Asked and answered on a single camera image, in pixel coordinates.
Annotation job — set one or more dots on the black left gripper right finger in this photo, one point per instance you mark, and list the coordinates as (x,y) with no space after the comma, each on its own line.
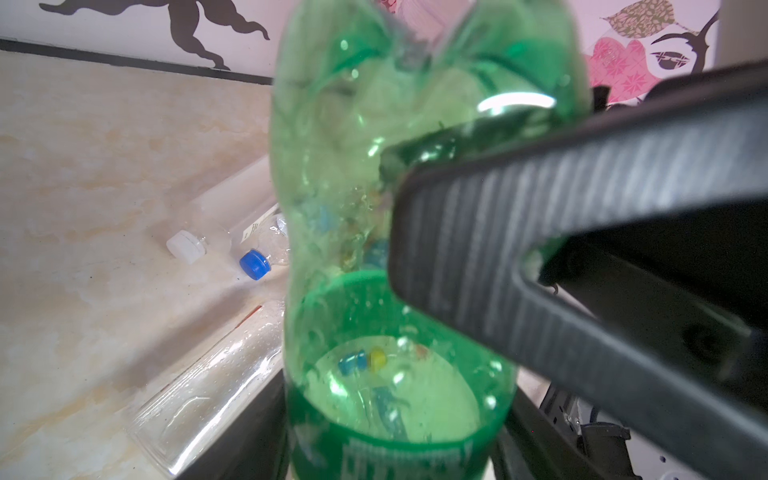
(529,447)

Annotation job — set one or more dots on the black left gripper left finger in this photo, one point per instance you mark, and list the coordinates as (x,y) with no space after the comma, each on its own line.
(254,446)

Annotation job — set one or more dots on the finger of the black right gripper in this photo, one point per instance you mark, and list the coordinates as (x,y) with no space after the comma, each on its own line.
(623,259)

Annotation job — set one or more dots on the clear square plastic bottle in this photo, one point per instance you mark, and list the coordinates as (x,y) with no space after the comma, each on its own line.
(182,422)

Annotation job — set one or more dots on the green plastic soda bottle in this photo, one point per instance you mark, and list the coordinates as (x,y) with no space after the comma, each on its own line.
(374,388)

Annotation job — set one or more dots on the clear bottle with blue cap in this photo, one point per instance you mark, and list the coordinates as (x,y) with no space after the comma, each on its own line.
(271,248)

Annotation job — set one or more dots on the clear bottle with white cap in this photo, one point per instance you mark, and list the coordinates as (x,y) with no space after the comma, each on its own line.
(225,216)

